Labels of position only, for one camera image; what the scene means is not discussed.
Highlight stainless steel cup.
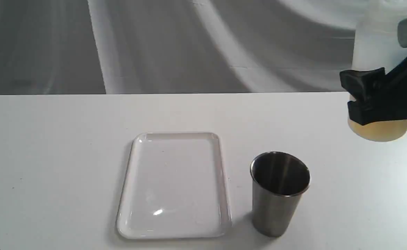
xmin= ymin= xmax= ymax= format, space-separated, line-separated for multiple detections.
xmin=250 ymin=151 xmax=311 ymax=238

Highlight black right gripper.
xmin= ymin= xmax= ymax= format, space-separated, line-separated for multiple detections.
xmin=339 ymin=57 xmax=407 ymax=125

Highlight clear squeeze bottle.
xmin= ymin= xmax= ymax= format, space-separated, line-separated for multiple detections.
xmin=348 ymin=0 xmax=407 ymax=142

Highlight grey fabric backdrop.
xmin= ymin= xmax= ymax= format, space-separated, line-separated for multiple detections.
xmin=0 ymin=0 xmax=370 ymax=95

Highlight white plastic tray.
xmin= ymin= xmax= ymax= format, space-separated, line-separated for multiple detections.
xmin=116 ymin=132 xmax=232 ymax=240

